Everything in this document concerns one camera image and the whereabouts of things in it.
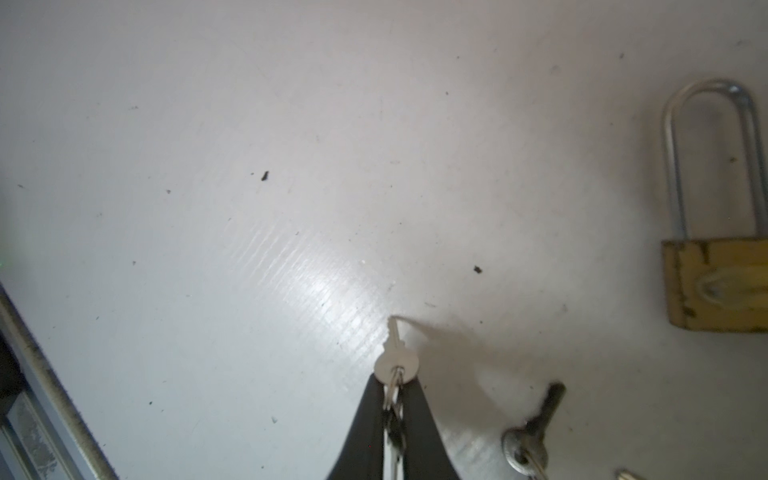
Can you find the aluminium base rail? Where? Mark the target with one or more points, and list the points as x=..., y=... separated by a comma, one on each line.
x=43, y=435

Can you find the brass padlock long shackle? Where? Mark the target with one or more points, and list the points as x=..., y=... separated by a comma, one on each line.
x=718, y=284

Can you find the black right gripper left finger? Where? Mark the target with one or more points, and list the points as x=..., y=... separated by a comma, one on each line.
x=362, y=454

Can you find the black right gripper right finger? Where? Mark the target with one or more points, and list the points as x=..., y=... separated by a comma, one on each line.
x=425, y=456

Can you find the long shackle padlock key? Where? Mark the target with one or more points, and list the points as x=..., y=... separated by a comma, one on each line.
x=523, y=446

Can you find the brass padlock keys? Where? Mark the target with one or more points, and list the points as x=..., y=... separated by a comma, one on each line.
x=396, y=366

